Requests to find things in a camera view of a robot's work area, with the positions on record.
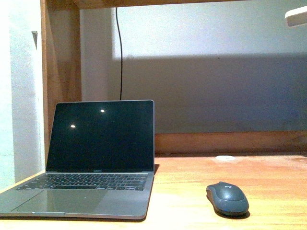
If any black logi computer mouse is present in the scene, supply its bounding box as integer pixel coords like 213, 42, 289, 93
206, 181, 249, 217

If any grey open laptop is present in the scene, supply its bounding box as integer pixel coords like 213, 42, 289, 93
0, 100, 154, 220

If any wooden desk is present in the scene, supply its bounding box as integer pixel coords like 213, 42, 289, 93
0, 0, 307, 230

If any white round cable grommet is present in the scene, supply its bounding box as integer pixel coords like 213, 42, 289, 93
215, 155, 236, 161

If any black hanging wall cable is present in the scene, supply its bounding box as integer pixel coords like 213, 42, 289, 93
115, 7, 123, 101

